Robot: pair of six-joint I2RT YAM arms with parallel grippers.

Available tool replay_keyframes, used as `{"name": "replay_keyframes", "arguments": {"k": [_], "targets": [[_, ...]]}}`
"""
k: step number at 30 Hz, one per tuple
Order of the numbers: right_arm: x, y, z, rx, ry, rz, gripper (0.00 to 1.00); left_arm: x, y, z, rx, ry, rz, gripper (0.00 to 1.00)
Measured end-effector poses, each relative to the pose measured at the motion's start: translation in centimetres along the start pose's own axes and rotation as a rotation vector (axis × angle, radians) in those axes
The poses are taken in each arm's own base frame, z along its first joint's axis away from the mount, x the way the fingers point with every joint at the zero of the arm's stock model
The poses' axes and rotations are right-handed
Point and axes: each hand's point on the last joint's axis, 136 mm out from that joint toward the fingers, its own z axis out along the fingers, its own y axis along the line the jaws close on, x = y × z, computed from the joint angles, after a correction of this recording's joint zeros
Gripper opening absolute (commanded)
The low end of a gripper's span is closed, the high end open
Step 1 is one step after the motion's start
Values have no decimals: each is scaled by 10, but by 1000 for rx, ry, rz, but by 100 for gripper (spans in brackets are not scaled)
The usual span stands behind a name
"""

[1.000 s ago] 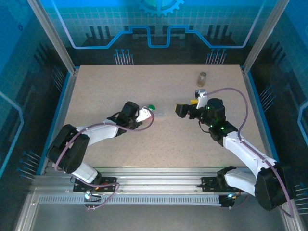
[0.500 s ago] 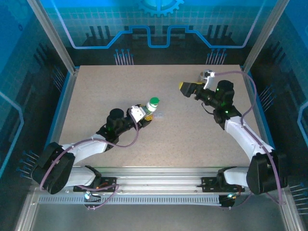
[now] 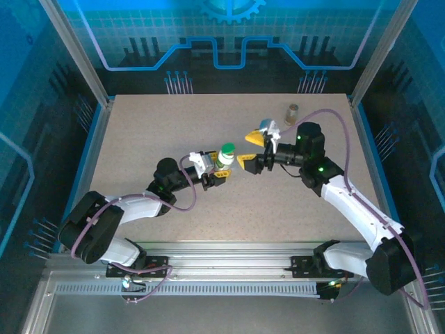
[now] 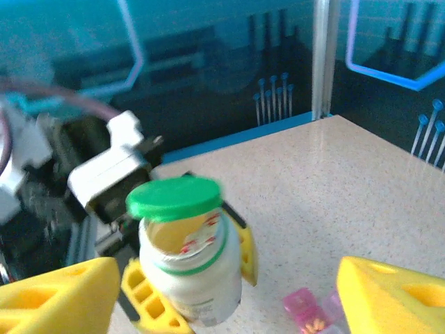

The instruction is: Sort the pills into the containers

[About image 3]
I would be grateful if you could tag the white bottle with green cap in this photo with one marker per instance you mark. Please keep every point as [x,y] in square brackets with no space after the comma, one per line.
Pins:
[224,158]

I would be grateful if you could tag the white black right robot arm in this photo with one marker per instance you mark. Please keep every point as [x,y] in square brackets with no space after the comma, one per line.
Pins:
[351,205]

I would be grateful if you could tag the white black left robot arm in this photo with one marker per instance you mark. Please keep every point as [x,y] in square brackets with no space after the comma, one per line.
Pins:
[135,208]

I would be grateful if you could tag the blue table edge strip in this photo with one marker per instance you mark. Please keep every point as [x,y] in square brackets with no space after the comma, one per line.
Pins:
[82,174]
[382,174]

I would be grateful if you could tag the grey metal shelf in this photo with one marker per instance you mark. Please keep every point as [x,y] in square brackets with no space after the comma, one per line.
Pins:
[226,316]

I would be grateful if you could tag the aluminium side rail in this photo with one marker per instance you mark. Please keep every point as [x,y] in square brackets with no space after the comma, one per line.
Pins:
[89,174]

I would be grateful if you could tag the aluminium front rail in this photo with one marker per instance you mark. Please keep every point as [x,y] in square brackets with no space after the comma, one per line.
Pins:
[226,257]

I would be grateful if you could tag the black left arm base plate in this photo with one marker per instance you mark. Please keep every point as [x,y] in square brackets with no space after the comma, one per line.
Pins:
[158,264]

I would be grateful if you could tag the aluminium frame post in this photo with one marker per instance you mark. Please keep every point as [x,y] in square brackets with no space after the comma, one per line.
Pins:
[78,52]
[382,52]

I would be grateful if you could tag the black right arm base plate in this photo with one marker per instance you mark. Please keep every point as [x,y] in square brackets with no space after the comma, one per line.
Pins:
[299,266]

